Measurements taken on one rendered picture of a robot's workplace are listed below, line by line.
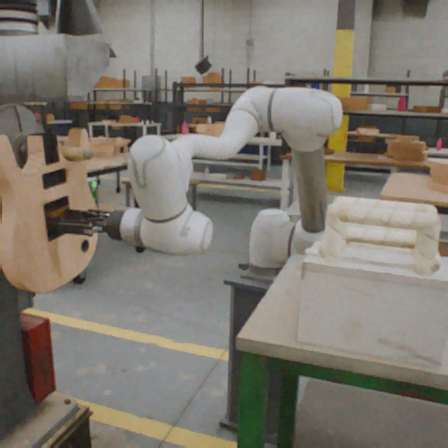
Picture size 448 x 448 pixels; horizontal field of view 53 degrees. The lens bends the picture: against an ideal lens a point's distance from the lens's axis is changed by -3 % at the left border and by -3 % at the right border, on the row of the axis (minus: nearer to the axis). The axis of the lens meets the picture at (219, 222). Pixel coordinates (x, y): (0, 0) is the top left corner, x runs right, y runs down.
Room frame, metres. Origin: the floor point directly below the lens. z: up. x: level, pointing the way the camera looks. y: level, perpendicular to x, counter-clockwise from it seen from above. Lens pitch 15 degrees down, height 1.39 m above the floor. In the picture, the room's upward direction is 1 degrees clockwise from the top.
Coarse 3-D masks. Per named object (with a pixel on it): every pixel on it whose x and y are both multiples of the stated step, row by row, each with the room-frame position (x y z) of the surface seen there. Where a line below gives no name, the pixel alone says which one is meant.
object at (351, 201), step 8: (336, 200) 0.90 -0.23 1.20; (344, 200) 0.89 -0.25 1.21; (352, 200) 0.89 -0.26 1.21; (360, 200) 0.88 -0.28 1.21; (368, 200) 0.88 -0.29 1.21; (376, 200) 0.88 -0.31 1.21; (384, 200) 0.88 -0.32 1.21; (384, 208) 0.86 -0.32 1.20; (392, 208) 0.86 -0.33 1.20; (400, 208) 0.85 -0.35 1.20; (408, 208) 0.85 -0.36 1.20; (416, 208) 0.84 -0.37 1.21; (424, 208) 0.84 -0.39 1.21; (432, 208) 0.84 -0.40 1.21
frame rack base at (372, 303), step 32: (320, 256) 0.85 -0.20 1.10; (352, 256) 0.86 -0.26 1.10; (384, 256) 0.86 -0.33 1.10; (320, 288) 0.81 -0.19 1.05; (352, 288) 0.79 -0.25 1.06; (384, 288) 0.77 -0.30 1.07; (416, 288) 0.75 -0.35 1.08; (320, 320) 0.81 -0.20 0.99; (352, 320) 0.79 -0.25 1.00; (384, 320) 0.77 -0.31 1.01; (416, 320) 0.75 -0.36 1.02; (352, 352) 0.78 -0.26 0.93; (384, 352) 0.76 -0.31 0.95; (416, 352) 0.74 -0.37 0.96
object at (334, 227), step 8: (328, 216) 0.82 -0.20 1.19; (328, 224) 0.82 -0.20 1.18; (336, 224) 0.81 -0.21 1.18; (328, 232) 0.82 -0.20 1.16; (336, 232) 0.81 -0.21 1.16; (328, 240) 0.82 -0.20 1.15; (336, 240) 0.81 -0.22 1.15; (328, 248) 0.82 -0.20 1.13; (336, 248) 0.81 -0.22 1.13; (328, 256) 0.82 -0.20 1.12; (336, 256) 0.82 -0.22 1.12
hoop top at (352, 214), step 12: (336, 204) 0.83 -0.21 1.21; (336, 216) 0.81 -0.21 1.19; (348, 216) 0.81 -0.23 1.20; (360, 216) 0.80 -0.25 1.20; (372, 216) 0.79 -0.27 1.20; (384, 216) 0.79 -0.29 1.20; (396, 216) 0.78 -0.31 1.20; (408, 216) 0.77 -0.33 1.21; (420, 216) 0.77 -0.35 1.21; (432, 216) 0.76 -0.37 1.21; (408, 228) 0.77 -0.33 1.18; (420, 228) 0.77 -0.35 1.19
